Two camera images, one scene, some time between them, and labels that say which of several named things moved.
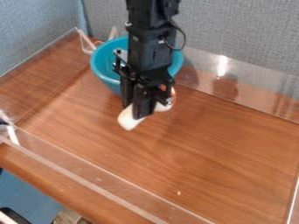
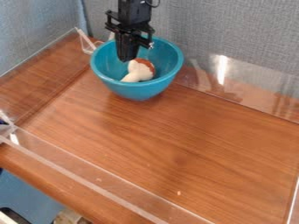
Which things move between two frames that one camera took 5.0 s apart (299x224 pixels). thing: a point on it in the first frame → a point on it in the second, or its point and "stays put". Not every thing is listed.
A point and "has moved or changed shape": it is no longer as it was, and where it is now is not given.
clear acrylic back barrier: [257, 85] stays put
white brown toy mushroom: [127, 122] has moved or changed shape
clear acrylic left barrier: [32, 81] stays put
